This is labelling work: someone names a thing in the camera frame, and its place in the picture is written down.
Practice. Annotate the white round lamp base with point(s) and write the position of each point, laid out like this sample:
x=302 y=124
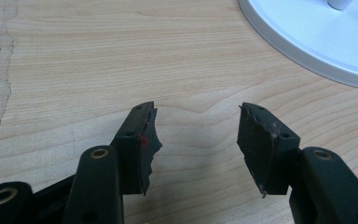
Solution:
x=320 y=37

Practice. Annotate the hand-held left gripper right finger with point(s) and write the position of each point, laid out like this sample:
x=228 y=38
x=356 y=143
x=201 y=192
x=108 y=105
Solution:
x=272 y=155

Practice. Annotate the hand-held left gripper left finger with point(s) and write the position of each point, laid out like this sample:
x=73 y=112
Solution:
x=135 y=155

